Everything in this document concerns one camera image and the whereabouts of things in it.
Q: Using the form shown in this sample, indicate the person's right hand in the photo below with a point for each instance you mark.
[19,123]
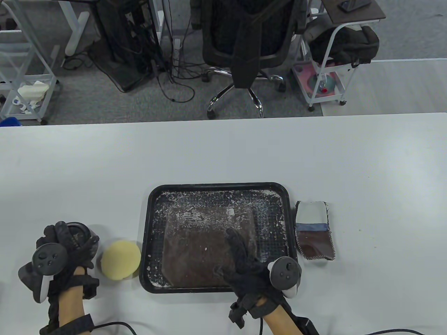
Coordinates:
[244,265]

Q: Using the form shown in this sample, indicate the person's left hand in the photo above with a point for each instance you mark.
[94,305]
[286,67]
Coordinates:
[70,258]

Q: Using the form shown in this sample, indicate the black hand controller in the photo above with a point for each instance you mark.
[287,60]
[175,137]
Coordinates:
[284,272]
[49,260]

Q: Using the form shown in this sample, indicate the black round jar lid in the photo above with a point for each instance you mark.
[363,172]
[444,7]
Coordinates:
[78,232]

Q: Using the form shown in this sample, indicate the brown leather bag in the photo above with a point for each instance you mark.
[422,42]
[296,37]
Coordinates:
[195,251]

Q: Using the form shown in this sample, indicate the white blue brown cloth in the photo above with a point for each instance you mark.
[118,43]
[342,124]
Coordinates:
[314,240]

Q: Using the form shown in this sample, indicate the black plastic tray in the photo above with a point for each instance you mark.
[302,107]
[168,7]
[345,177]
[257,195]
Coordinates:
[153,226]

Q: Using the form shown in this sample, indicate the person's right forearm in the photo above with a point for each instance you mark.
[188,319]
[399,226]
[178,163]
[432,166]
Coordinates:
[279,321]

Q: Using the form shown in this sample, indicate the person's left forearm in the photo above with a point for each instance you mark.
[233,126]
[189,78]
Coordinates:
[71,307]

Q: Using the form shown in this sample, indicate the blue object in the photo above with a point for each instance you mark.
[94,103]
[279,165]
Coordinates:
[8,122]

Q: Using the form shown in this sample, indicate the white foam block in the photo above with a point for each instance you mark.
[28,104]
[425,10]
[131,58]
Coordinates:
[33,90]

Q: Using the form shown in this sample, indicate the clear bottle with red cap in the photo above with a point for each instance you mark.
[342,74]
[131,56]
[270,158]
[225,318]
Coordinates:
[324,85]

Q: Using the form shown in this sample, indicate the pink round plate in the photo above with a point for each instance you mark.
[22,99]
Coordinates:
[302,75]

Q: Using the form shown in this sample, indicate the white desk leg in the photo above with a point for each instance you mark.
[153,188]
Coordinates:
[159,21]
[75,31]

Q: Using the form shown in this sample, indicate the white power strip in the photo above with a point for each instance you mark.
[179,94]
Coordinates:
[177,47]

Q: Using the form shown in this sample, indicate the black computer tower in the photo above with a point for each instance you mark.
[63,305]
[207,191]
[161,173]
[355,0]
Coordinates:
[118,35]

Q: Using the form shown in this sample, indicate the black office chair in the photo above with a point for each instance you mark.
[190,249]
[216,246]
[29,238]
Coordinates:
[248,35]

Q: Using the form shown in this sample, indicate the black backpack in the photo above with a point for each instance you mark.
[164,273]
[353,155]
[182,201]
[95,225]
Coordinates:
[352,42]

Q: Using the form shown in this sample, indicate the white cart with brown top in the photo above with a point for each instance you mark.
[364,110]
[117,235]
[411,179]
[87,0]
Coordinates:
[352,15]

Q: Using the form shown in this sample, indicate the black phone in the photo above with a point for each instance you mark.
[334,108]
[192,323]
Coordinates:
[352,5]

